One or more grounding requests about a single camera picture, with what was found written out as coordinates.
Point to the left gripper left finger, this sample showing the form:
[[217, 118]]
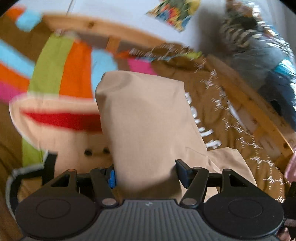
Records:
[[104, 181]]

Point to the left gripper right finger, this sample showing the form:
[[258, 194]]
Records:
[[194, 180]]

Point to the beige hooded zip jacket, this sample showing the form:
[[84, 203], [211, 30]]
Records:
[[148, 124]]

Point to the plastic bag of clothes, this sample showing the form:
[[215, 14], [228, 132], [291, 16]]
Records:
[[261, 56]]

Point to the colourful striped monkey duvet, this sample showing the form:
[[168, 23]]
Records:
[[51, 138]]

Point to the brown PF patterned pillow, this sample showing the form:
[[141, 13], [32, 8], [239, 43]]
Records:
[[165, 51]]

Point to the landscape drawing poster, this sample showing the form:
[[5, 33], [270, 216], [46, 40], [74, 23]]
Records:
[[176, 13]]

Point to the wooden bed frame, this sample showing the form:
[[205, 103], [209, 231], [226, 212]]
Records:
[[267, 127]]

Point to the white wall pipe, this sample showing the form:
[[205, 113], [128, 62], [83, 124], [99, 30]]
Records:
[[71, 6]]

